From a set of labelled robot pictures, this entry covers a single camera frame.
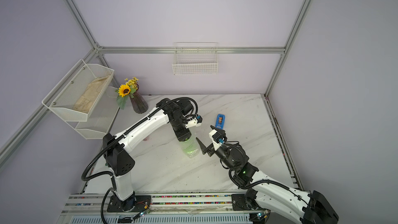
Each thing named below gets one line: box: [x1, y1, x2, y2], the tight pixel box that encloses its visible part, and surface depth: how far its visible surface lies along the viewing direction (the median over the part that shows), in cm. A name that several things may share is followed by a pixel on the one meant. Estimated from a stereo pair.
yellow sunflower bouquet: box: [115, 76, 139, 110], surface depth 92 cm
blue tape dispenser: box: [215, 114, 226, 130], surface depth 103 cm
